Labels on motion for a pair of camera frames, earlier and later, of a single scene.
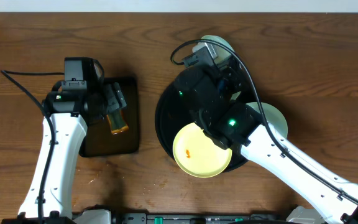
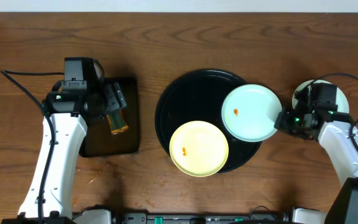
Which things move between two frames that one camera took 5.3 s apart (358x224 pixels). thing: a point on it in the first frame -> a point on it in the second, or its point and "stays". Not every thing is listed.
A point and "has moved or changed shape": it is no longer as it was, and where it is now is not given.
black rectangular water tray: (100, 141) stays
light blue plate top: (224, 55) -> (294, 101)
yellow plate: (198, 154) stays
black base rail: (203, 218) stays
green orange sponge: (117, 121) stays
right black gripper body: (233, 83) -> (291, 122)
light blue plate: (273, 117) has moved or changed shape
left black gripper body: (114, 98) stays
